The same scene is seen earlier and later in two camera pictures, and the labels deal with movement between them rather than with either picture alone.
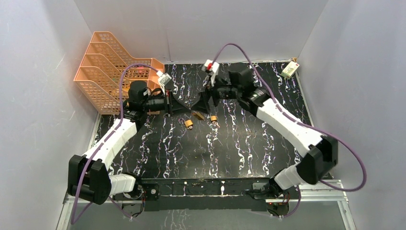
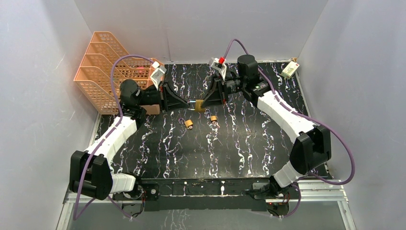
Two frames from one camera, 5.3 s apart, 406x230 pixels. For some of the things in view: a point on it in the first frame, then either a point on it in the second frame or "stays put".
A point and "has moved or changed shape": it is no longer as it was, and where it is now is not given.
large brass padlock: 198,116 has moved or changed shape
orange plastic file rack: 99,77 stays put
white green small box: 290,69 stays put
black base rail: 202,194 stays put
